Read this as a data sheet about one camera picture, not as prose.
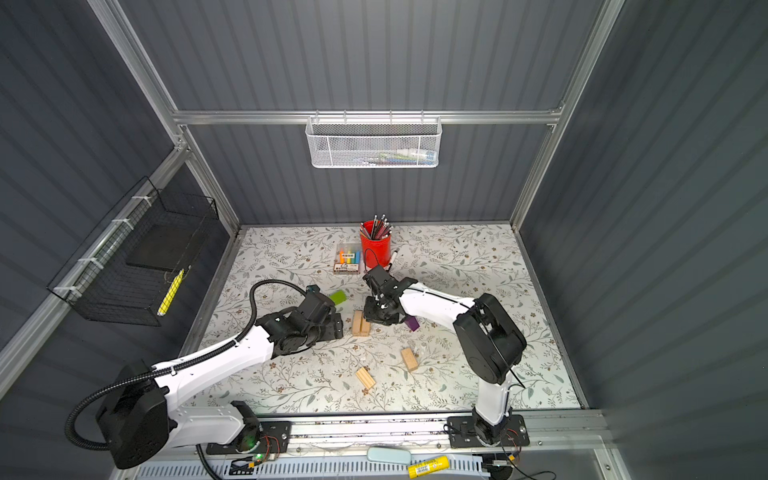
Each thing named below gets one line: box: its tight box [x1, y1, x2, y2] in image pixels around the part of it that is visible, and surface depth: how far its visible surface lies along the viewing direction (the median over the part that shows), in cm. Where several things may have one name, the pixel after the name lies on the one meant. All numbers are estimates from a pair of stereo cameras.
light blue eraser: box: [366, 446, 412, 465], surface depth 71 cm
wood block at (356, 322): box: [352, 310, 362, 337], surface depth 93 cm
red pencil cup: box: [360, 220, 392, 270], surface depth 104 cm
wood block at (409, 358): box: [401, 348, 418, 371], surface depth 86 cm
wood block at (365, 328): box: [360, 317, 371, 337], surface depth 92 cm
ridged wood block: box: [356, 367, 376, 389], surface depth 84 cm
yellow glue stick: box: [407, 455, 449, 479], surface depth 69 cm
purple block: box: [404, 316, 420, 332], surface depth 95 cm
